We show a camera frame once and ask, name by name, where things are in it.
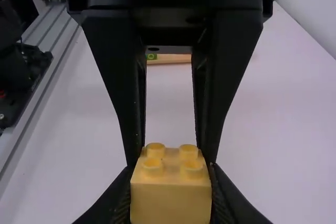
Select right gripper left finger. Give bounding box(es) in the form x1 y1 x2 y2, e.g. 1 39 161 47
76 167 135 224

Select yellow toy brick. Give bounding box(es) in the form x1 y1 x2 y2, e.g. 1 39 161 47
130 142 213 224

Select silver rails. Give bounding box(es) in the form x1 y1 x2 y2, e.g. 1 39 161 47
0 3 82 183

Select tan tray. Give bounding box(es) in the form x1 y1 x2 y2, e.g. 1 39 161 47
146 53 192 66

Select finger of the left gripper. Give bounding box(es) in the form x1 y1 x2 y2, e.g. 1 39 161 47
81 10 148 169
191 10 264 164

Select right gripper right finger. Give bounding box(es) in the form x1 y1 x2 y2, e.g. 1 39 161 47
209 163 266 224

